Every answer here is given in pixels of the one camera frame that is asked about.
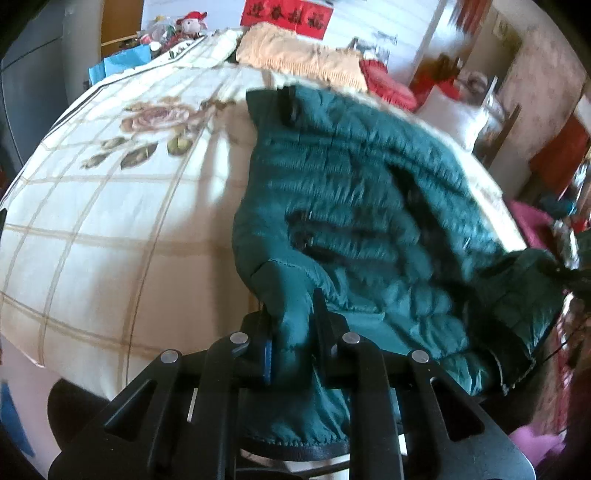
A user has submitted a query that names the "black round object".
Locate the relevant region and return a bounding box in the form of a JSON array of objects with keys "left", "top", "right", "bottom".
[{"left": 46, "top": 381, "right": 112, "bottom": 455}]

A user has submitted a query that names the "red wall banner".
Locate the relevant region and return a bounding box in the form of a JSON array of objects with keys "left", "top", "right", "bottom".
[{"left": 240, "top": 0, "right": 334, "bottom": 40}]

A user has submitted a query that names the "dark green puffer jacket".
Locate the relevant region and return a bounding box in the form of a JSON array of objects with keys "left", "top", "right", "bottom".
[{"left": 231, "top": 85, "right": 566, "bottom": 462}]

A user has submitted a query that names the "cream floral checked bed quilt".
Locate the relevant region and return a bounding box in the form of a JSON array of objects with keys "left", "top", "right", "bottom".
[{"left": 0, "top": 30, "right": 527, "bottom": 480}]

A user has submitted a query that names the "red pillow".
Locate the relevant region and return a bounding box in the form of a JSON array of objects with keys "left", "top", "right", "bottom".
[{"left": 360, "top": 60, "right": 419, "bottom": 112}]

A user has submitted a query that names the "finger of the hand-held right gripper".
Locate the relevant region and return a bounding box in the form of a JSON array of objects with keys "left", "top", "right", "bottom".
[{"left": 551, "top": 261, "right": 591, "bottom": 291}]

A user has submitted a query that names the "blue cloth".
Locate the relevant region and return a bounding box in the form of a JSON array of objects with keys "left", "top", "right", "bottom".
[{"left": 0, "top": 383, "right": 35, "bottom": 457}]

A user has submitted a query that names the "wooden door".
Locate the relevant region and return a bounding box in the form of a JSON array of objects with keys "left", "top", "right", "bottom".
[{"left": 100, "top": 0, "right": 144, "bottom": 61}]

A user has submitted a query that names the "pink cloth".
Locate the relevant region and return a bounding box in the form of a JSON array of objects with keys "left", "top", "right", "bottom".
[{"left": 505, "top": 199, "right": 561, "bottom": 252}]

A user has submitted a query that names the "red hanging cloth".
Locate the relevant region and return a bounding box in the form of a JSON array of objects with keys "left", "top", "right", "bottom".
[{"left": 529, "top": 113, "right": 591, "bottom": 195}]

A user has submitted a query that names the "grey wardrobe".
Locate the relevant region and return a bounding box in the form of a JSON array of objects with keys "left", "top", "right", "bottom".
[{"left": 0, "top": 0, "right": 107, "bottom": 171}]

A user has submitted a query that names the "santa plush doll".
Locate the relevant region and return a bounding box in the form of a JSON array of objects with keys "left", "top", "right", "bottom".
[{"left": 178, "top": 11, "right": 208, "bottom": 40}]

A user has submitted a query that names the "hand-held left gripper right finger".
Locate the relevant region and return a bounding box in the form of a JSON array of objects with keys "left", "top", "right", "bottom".
[{"left": 313, "top": 288, "right": 536, "bottom": 480}]

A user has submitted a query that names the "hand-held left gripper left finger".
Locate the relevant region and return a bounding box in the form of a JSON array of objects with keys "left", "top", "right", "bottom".
[{"left": 47, "top": 309, "right": 278, "bottom": 480}]

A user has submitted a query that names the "blue bag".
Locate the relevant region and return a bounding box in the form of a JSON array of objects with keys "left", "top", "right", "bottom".
[{"left": 89, "top": 46, "right": 153, "bottom": 86}]

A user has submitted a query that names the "white pillow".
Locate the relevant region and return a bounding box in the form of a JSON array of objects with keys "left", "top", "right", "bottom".
[{"left": 416, "top": 85, "right": 490, "bottom": 153}]

